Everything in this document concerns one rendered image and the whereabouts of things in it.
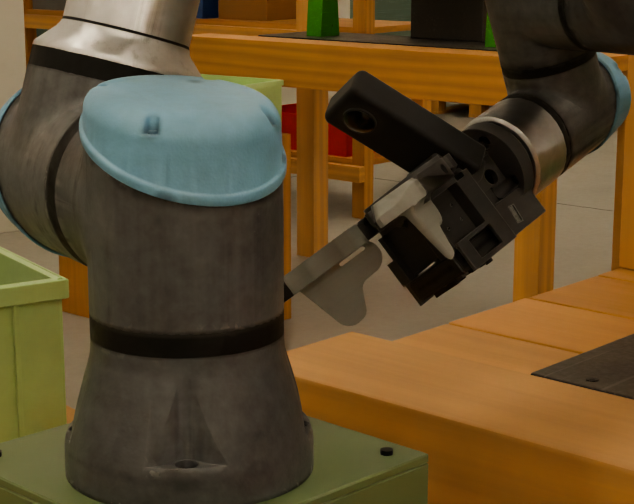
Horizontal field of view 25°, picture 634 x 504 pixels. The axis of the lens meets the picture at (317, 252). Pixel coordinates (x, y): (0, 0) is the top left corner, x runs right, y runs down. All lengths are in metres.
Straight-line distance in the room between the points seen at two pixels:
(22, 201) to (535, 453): 0.41
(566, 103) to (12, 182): 0.43
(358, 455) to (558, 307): 0.66
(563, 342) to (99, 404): 0.66
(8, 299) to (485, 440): 0.45
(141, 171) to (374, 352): 0.53
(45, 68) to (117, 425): 0.24
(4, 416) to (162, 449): 0.51
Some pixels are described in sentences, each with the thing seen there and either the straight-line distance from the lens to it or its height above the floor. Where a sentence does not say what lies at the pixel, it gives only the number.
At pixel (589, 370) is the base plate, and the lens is 1.26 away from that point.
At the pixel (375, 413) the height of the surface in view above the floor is 0.89.
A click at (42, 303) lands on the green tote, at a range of 1.32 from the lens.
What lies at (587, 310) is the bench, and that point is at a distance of 1.54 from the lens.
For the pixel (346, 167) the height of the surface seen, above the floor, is 0.23.
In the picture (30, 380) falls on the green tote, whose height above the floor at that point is 0.87.
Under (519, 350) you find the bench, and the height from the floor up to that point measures 0.88.
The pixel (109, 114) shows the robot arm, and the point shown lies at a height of 1.17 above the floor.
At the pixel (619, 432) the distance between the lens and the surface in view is 1.11.
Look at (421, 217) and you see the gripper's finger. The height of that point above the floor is 1.08.
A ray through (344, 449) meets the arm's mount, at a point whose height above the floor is 0.94.
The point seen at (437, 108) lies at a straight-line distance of 10.27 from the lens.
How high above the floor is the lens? 1.27
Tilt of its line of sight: 12 degrees down
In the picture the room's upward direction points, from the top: straight up
